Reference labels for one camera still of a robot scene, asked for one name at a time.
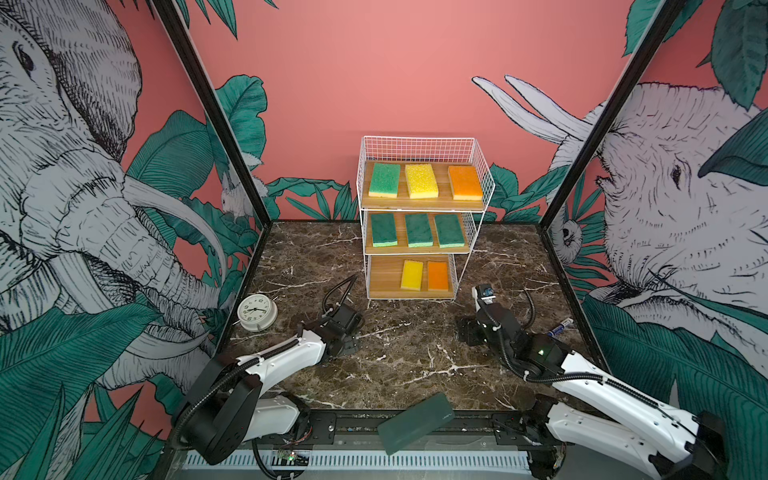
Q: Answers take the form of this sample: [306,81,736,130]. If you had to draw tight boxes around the orange sponge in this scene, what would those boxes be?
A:
[427,261,452,292]
[448,165,483,202]

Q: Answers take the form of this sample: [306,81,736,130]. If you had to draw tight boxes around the yellow sponge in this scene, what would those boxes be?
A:
[400,260,424,291]
[405,163,439,199]

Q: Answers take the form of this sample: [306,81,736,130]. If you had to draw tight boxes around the dark green sponge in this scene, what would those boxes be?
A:
[370,213,398,248]
[434,214,466,248]
[405,213,434,248]

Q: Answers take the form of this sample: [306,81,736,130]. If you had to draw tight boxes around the bright green sponge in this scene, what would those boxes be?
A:
[368,163,401,198]

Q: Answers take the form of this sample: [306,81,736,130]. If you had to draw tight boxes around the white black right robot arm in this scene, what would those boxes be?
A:
[457,284,728,479]

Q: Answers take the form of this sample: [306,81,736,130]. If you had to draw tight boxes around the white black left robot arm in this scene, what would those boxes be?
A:
[168,304,363,465]

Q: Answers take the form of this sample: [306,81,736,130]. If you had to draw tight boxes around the blue marker pen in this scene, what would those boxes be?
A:
[547,318,575,337]

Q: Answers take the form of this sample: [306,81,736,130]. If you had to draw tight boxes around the white alarm clock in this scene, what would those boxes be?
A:
[237,293,278,333]

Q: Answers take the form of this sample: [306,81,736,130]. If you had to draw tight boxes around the large dark green foam block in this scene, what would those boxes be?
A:
[377,393,455,456]

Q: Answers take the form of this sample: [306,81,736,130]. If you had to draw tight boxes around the white wire three-tier shelf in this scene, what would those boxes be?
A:
[357,136,495,300]

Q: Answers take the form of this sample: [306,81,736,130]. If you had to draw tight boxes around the white ribbed front rail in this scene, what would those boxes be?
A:
[179,449,532,473]

